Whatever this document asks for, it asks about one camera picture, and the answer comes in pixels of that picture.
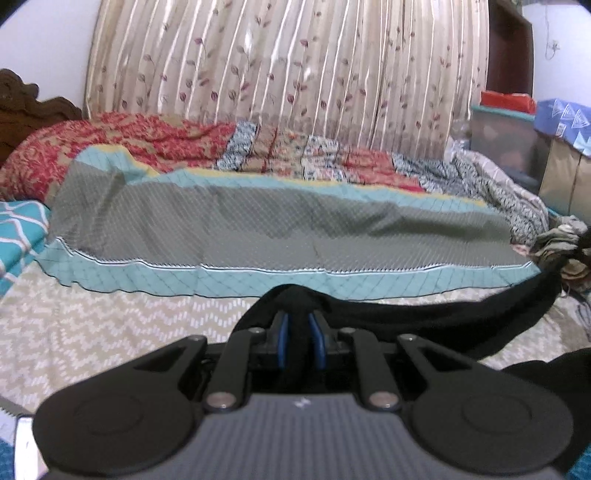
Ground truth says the black pant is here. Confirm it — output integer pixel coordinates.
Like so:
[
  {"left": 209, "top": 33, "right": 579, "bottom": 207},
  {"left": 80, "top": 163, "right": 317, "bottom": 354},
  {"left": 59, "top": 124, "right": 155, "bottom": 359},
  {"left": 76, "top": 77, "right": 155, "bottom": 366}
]
[{"left": 235, "top": 271, "right": 590, "bottom": 471}]

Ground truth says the grey and teal blanket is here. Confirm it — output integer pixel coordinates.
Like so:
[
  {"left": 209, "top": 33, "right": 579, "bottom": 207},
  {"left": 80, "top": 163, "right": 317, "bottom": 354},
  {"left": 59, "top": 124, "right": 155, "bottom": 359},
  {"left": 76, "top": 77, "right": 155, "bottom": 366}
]
[{"left": 38, "top": 145, "right": 538, "bottom": 300}]

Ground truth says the crumpled patterned clothes pile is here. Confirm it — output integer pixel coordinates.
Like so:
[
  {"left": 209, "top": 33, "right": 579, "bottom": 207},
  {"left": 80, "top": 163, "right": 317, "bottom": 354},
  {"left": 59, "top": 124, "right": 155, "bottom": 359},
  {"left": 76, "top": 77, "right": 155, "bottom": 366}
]
[{"left": 529, "top": 215, "right": 590, "bottom": 297}]

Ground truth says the teal patterned pillow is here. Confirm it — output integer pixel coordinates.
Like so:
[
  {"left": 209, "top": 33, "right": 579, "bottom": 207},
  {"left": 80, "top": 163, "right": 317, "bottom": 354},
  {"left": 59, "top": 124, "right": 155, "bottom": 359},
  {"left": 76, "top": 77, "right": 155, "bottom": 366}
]
[{"left": 0, "top": 200, "right": 50, "bottom": 297}]

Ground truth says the brown cardboard box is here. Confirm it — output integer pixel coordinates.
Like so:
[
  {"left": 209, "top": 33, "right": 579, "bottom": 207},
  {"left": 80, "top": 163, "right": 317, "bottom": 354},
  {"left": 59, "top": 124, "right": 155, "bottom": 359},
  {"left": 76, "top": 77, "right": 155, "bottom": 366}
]
[{"left": 539, "top": 140, "right": 591, "bottom": 225}]

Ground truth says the clear plastic storage bin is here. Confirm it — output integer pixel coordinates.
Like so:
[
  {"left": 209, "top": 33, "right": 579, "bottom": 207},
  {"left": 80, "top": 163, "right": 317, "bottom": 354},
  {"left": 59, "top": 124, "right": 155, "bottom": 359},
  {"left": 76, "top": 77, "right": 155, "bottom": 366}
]
[{"left": 471, "top": 105, "right": 550, "bottom": 194}]

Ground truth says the red patchwork quilt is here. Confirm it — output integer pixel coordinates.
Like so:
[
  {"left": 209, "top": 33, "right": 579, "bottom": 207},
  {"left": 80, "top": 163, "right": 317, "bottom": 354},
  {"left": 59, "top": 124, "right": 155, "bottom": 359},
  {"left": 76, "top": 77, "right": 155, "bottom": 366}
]
[{"left": 1, "top": 113, "right": 550, "bottom": 246}]

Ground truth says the blue cardboard box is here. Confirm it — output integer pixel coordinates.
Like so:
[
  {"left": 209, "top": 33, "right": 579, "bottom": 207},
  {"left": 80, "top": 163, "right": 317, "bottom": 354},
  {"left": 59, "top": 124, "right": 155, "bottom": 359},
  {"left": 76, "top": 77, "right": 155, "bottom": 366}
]
[{"left": 534, "top": 98, "right": 591, "bottom": 157}]

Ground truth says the red item on bin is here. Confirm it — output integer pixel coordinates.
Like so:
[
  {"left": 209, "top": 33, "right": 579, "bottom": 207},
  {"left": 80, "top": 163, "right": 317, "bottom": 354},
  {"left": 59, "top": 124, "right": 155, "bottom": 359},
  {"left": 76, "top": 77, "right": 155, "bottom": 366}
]
[{"left": 480, "top": 90, "right": 537, "bottom": 115}]

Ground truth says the dark wooden headboard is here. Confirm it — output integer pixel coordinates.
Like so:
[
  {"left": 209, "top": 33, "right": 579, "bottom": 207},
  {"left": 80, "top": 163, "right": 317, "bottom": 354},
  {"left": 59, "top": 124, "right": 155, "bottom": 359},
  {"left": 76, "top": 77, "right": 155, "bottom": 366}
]
[{"left": 0, "top": 69, "right": 83, "bottom": 164}]

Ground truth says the beige floral curtain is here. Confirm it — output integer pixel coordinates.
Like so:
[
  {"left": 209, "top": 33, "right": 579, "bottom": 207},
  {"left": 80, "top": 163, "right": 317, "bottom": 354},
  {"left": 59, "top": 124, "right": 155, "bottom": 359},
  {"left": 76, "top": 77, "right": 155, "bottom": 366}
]
[{"left": 84, "top": 0, "right": 489, "bottom": 159}]

